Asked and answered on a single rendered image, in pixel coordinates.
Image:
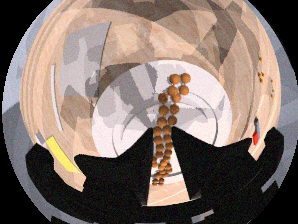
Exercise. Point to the small white block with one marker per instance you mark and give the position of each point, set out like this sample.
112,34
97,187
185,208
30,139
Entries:
40,140

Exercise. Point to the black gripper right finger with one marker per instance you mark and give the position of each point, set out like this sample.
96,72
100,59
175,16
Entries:
199,161

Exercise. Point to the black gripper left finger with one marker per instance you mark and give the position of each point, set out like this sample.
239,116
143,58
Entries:
133,167

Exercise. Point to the yellow flat square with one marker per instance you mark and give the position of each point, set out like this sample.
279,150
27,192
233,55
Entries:
59,153

